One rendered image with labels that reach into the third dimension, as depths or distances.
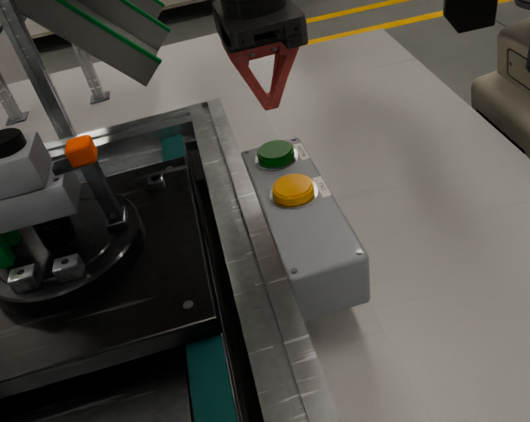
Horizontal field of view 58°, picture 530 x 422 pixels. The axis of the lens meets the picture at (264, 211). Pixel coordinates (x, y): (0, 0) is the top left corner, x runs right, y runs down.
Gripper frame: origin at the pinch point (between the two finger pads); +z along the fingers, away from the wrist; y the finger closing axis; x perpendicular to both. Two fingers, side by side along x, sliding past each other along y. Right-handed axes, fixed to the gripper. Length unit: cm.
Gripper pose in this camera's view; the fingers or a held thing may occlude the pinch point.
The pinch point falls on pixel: (270, 100)
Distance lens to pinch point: 49.5
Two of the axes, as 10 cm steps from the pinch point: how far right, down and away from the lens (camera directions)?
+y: 2.3, 5.9, -7.7
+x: 9.6, -2.7, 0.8
